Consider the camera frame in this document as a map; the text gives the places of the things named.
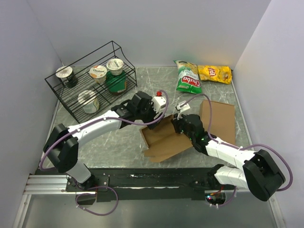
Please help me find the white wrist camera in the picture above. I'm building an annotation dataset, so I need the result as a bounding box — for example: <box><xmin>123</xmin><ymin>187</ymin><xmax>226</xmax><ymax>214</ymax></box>
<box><xmin>175</xmin><ymin>101</ymin><xmax>190</xmax><ymax>118</ymax></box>
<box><xmin>152</xmin><ymin>91</ymin><xmax>166</xmax><ymax>113</ymax></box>

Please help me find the green Chobani yogurt cup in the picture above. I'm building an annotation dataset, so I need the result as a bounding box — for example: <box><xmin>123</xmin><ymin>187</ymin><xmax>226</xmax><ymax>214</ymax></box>
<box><xmin>106</xmin><ymin>58</ymin><xmax>124</xmax><ymax>76</ymax></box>

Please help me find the purple cable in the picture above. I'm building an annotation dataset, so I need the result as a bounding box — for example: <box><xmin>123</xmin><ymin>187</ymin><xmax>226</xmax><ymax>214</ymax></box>
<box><xmin>39</xmin><ymin>89</ymin><xmax>170</xmax><ymax>216</ymax></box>
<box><xmin>182</xmin><ymin>94</ymin><xmax>294</xmax><ymax>207</ymax></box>

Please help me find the yellow Lays chips bag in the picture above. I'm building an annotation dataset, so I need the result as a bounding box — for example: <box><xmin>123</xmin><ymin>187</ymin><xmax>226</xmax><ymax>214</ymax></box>
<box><xmin>198</xmin><ymin>65</ymin><xmax>232</xmax><ymax>85</ymax></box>

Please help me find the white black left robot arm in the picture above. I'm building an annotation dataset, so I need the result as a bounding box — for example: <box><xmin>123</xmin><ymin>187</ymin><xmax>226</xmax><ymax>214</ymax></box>
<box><xmin>39</xmin><ymin>90</ymin><xmax>169</xmax><ymax>191</ymax></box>

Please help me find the dark yogurt cup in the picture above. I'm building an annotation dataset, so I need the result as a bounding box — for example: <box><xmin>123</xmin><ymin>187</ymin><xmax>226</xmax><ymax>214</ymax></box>
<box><xmin>56</xmin><ymin>66</ymin><xmax>78</xmax><ymax>88</ymax></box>

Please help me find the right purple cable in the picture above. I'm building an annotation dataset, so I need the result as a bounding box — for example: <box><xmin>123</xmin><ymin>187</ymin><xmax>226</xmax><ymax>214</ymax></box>
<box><xmin>182</xmin><ymin>94</ymin><xmax>294</xmax><ymax>207</ymax></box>

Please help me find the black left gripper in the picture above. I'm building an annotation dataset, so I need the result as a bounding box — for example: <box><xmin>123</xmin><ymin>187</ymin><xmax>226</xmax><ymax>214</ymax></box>
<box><xmin>136</xmin><ymin>98</ymin><xmax>165</xmax><ymax>129</ymax></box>

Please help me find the folded brown cardboard box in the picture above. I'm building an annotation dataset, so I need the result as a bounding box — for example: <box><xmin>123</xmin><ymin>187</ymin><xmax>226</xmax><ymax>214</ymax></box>
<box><xmin>199</xmin><ymin>100</ymin><xmax>236</xmax><ymax>145</ymax></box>

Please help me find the aluminium rail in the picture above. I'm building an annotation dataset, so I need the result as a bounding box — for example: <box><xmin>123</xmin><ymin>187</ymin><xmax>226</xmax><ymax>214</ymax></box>
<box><xmin>23</xmin><ymin>175</ymin><xmax>67</xmax><ymax>195</ymax></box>

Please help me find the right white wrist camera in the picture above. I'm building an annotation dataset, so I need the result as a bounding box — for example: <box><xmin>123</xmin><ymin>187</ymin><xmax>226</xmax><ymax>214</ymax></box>
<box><xmin>175</xmin><ymin>101</ymin><xmax>190</xmax><ymax>118</ymax></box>

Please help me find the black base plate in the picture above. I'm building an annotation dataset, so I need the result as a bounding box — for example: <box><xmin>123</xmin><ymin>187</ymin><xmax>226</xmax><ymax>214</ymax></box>
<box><xmin>64</xmin><ymin>168</ymin><xmax>234</xmax><ymax>202</ymax></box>

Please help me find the green Chuba chips bag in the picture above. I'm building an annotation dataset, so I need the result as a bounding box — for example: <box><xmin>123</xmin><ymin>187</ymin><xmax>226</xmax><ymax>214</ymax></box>
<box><xmin>173</xmin><ymin>60</ymin><xmax>202</xmax><ymax>95</ymax></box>

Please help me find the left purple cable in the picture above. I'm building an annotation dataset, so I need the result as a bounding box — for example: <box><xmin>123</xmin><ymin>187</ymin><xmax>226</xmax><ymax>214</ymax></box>
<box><xmin>39</xmin><ymin>89</ymin><xmax>170</xmax><ymax>216</ymax></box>

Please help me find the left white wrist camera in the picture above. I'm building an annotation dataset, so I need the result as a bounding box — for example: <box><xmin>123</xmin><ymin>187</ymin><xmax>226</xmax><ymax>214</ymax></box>
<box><xmin>152</xmin><ymin>91</ymin><xmax>166</xmax><ymax>113</ymax></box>

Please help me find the white ring yogurt cup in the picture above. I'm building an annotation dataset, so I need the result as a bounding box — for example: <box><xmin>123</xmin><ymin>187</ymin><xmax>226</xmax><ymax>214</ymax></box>
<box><xmin>77</xmin><ymin>90</ymin><xmax>99</xmax><ymax>114</ymax></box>

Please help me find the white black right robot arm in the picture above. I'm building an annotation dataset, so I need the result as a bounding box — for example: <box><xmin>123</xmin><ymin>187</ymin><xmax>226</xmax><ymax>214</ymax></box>
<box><xmin>171</xmin><ymin>114</ymin><xmax>285</xmax><ymax>201</ymax></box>

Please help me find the green snack packet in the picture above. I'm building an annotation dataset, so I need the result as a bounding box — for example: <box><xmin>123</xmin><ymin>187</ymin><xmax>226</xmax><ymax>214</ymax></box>
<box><xmin>105</xmin><ymin>71</ymin><xmax>127</xmax><ymax>94</ymax></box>

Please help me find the black wire rack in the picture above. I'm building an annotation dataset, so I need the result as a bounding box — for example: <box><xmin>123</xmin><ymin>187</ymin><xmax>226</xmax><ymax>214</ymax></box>
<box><xmin>45</xmin><ymin>41</ymin><xmax>137</xmax><ymax>123</ymax></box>

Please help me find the orange Chobani yogurt cup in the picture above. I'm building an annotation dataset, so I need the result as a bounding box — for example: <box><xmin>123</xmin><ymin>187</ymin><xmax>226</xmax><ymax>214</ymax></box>
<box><xmin>89</xmin><ymin>65</ymin><xmax>107</xmax><ymax>83</ymax></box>

